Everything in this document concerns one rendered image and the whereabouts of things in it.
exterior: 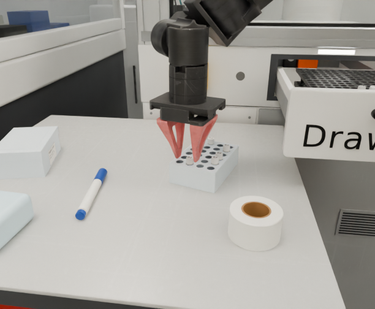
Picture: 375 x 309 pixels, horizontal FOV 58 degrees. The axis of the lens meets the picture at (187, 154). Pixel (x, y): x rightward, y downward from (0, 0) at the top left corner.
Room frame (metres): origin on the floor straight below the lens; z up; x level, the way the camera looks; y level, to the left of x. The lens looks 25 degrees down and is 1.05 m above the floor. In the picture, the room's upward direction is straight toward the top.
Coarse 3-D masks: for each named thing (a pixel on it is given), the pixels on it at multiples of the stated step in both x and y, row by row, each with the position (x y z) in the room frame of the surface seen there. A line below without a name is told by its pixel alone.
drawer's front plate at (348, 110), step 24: (312, 96) 0.49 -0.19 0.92; (336, 96) 0.49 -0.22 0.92; (360, 96) 0.48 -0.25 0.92; (288, 120) 0.50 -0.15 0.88; (312, 120) 0.49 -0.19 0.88; (336, 120) 0.49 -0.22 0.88; (360, 120) 0.48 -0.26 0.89; (288, 144) 0.50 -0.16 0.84; (336, 144) 0.49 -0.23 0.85; (360, 144) 0.48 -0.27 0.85
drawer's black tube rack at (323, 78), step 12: (300, 72) 0.77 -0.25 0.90; (312, 72) 0.76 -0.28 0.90; (324, 72) 0.76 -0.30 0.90; (336, 72) 0.76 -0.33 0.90; (348, 72) 0.77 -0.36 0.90; (360, 72) 0.76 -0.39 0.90; (372, 72) 0.76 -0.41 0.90; (300, 84) 0.78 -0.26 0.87; (312, 84) 0.65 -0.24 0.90; (324, 84) 0.65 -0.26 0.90; (336, 84) 0.65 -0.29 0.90; (348, 84) 0.65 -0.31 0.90; (360, 84) 0.66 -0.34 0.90; (372, 84) 0.66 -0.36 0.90
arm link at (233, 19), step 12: (204, 0) 0.50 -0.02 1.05; (216, 0) 0.49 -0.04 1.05; (228, 0) 0.49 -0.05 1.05; (240, 0) 0.51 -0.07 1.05; (252, 0) 0.52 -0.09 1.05; (264, 0) 0.50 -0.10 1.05; (216, 12) 0.50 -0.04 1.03; (228, 12) 0.50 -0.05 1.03; (240, 12) 0.50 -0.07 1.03; (252, 12) 0.50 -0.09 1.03; (216, 24) 0.51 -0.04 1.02; (228, 24) 0.50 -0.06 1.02; (240, 24) 0.50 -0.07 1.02; (228, 36) 0.51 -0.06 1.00
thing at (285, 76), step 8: (280, 72) 0.79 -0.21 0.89; (288, 72) 0.84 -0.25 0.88; (296, 72) 0.84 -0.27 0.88; (280, 80) 0.77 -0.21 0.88; (288, 80) 0.71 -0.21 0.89; (296, 80) 0.84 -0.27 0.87; (280, 88) 0.74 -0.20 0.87; (288, 88) 0.65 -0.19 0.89; (280, 96) 0.72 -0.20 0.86; (288, 96) 0.63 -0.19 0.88; (280, 104) 0.71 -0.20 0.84
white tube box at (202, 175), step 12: (204, 144) 0.60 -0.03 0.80; (216, 144) 0.60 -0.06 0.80; (180, 156) 0.54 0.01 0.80; (192, 156) 0.54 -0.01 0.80; (204, 156) 0.54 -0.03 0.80; (228, 156) 0.54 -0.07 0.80; (180, 168) 0.51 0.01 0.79; (192, 168) 0.50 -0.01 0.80; (204, 168) 0.50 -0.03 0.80; (216, 168) 0.50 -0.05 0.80; (228, 168) 0.54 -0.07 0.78; (180, 180) 0.51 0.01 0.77; (192, 180) 0.50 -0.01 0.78; (204, 180) 0.49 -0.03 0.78; (216, 180) 0.49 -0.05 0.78
